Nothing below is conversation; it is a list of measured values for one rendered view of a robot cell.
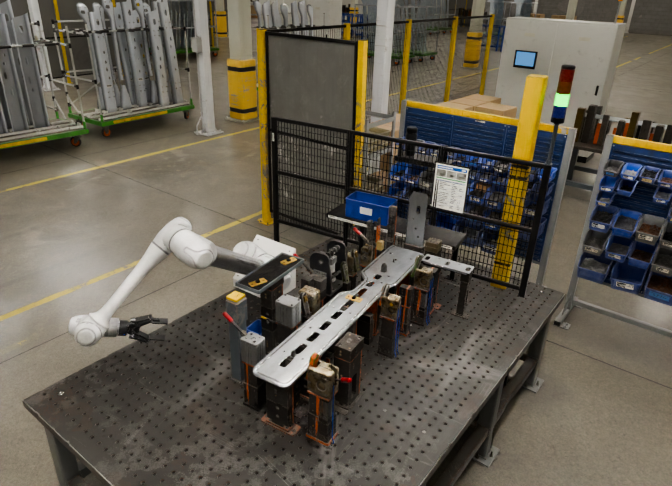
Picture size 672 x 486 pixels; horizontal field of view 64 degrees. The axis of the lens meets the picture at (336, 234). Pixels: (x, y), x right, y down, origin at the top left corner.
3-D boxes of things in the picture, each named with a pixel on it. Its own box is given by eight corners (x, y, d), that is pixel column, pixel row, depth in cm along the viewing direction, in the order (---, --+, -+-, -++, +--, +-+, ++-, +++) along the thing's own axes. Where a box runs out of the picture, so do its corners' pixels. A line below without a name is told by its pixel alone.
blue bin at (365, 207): (386, 226, 341) (388, 207, 335) (344, 216, 354) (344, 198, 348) (396, 217, 354) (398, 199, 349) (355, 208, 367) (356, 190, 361)
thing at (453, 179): (463, 215, 331) (470, 167, 318) (429, 207, 341) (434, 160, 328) (464, 214, 333) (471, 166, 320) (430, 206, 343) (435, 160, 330)
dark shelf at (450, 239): (454, 251, 319) (455, 246, 317) (325, 217, 359) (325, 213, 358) (466, 238, 336) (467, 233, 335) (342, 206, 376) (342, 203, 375)
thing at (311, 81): (365, 254, 529) (378, 39, 444) (357, 259, 519) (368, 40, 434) (267, 218, 602) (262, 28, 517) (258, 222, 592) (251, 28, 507)
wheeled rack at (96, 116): (103, 139, 869) (85, 23, 794) (69, 129, 921) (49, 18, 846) (195, 119, 1011) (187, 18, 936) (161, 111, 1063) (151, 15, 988)
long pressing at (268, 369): (292, 393, 207) (292, 389, 206) (246, 372, 217) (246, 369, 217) (426, 255, 316) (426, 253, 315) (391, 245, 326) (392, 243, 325)
